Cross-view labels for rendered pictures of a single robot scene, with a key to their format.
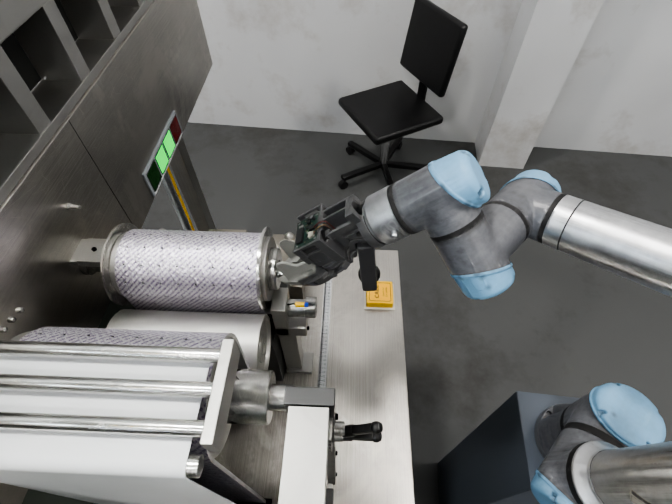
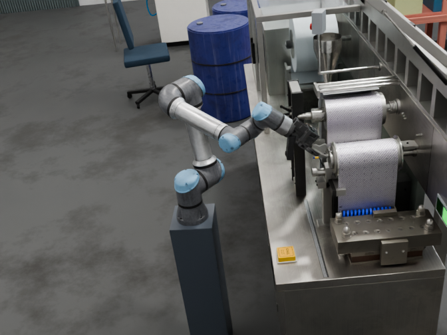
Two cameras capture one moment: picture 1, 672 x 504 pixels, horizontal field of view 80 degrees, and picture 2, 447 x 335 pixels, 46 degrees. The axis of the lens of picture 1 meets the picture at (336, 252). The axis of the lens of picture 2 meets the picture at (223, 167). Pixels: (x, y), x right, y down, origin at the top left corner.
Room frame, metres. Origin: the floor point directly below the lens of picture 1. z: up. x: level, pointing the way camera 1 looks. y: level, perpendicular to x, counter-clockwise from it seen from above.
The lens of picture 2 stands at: (2.25, -0.32, 2.37)
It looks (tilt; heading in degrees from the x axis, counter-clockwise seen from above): 31 degrees down; 180
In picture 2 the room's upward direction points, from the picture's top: 7 degrees counter-clockwise
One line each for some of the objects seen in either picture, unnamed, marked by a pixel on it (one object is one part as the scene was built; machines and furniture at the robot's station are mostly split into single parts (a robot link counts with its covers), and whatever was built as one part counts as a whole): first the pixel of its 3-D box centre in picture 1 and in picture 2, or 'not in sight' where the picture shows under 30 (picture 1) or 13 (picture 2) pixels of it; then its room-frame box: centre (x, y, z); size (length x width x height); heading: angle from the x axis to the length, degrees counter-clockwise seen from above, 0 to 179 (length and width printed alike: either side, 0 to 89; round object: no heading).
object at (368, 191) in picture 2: not in sight; (366, 192); (0.47, 0.24, 1.11); 0.23 x 0.01 x 0.18; 88
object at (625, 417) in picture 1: (611, 424); (188, 186); (0.19, -0.50, 1.07); 0.13 x 0.12 x 0.14; 135
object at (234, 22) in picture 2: not in sight; (233, 56); (-3.24, -0.09, 0.48); 1.31 x 0.80 x 0.96; 170
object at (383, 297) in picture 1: (379, 294); (285, 254); (0.56, -0.12, 0.91); 0.07 x 0.07 x 0.02; 88
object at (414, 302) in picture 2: not in sight; (313, 195); (-0.53, 0.21, 0.43); 2.52 x 0.64 x 0.86; 178
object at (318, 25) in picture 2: not in sight; (316, 21); (-0.14, 0.17, 1.66); 0.07 x 0.07 x 0.10; 62
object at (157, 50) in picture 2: not in sight; (143, 50); (-3.54, -1.08, 0.58); 0.67 x 0.64 x 1.15; 76
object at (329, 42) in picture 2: not in sight; (327, 42); (-0.31, 0.26, 1.50); 0.14 x 0.14 x 0.06
